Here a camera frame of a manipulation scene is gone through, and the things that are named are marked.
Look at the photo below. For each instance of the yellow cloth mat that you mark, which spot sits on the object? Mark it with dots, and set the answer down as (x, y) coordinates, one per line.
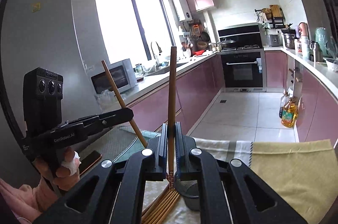
(303, 174)

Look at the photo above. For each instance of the white water heater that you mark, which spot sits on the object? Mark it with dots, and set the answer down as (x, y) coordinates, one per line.
(182, 10)

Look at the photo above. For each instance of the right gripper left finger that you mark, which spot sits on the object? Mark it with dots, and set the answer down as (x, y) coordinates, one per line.
(112, 192)

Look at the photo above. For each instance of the pink sleeve forearm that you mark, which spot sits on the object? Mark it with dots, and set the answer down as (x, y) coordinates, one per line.
(25, 204)

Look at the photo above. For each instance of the smartphone on table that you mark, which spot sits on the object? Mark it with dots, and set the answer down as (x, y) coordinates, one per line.
(89, 161)

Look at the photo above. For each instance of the pink lower cabinets left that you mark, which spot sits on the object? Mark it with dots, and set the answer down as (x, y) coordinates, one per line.
(195, 90)

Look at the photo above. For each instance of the kitchen window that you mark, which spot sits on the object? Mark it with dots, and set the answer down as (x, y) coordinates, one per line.
(138, 30)

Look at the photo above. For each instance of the light bamboo chopstick one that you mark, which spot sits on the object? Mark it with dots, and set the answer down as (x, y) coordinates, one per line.
(159, 209)

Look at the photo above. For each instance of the cooking oil bottle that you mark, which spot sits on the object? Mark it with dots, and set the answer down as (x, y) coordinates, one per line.
(289, 113)

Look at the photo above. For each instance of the chopstick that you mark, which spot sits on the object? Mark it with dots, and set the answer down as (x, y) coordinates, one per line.
(171, 117)
(122, 104)

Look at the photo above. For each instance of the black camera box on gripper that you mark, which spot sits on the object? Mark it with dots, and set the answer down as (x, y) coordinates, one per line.
(42, 95)

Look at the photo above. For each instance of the mint green kettle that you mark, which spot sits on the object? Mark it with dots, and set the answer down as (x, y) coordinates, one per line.
(326, 42)

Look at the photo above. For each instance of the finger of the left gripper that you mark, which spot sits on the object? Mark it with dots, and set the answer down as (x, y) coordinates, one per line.
(105, 118)

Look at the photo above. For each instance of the steel pot on counter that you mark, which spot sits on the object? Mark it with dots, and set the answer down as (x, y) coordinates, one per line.
(288, 40)

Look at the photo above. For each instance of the silver refrigerator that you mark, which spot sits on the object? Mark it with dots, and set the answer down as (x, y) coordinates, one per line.
(41, 33)

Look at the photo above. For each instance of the black range hood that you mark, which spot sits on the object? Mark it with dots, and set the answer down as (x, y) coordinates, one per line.
(241, 37)

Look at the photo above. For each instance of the white microwave oven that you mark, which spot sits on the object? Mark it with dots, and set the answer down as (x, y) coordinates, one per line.
(122, 73)

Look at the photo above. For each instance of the patterned green beige tablecloth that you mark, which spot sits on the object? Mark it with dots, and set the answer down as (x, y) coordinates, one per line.
(121, 142)

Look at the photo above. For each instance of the black built-in oven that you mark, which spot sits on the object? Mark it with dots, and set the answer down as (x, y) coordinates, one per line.
(244, 70)

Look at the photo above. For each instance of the black mesh utensil cup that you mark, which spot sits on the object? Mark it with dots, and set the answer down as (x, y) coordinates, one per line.
(188, 189)

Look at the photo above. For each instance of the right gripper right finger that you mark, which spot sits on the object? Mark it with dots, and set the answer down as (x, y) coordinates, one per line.
(229, 192)

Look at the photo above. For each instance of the left hand with bandage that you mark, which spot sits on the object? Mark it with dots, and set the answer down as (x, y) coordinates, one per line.
(64, 178)

